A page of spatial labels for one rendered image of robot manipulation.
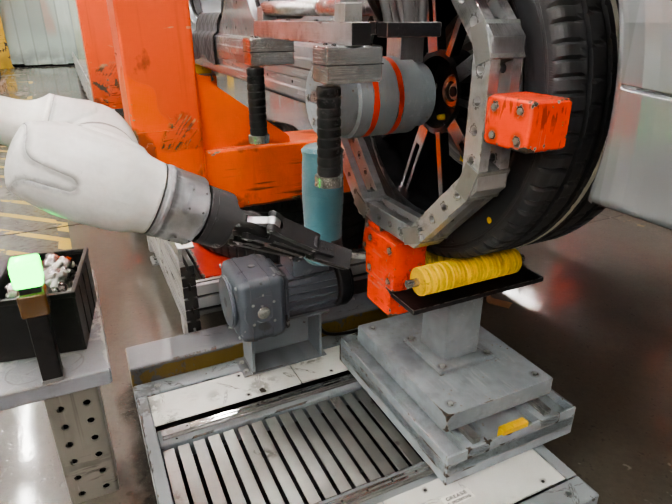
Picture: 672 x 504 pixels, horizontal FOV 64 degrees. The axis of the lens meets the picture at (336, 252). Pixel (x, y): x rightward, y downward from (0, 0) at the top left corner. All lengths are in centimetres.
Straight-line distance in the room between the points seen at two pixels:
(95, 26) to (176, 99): 193
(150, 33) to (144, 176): 73
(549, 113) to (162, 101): 88
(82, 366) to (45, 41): 1293
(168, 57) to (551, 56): 84
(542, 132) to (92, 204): 57
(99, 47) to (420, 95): 246
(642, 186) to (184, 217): 57
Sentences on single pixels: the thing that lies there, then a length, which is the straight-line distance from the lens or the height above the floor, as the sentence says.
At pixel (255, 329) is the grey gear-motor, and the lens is 136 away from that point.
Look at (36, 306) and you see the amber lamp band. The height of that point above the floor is 59.
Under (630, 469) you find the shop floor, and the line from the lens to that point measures 154.
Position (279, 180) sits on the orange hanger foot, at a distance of 146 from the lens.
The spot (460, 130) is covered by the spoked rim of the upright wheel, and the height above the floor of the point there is 79.
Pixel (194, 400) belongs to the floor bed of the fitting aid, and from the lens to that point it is 148.
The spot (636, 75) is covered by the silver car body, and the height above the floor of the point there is 92.
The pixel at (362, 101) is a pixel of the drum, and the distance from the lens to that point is 95.
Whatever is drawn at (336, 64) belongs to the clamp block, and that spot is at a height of 93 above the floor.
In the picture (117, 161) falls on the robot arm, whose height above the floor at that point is 84.
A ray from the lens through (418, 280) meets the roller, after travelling 105.
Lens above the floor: 99
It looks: 24 degrees down
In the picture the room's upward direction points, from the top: straight up
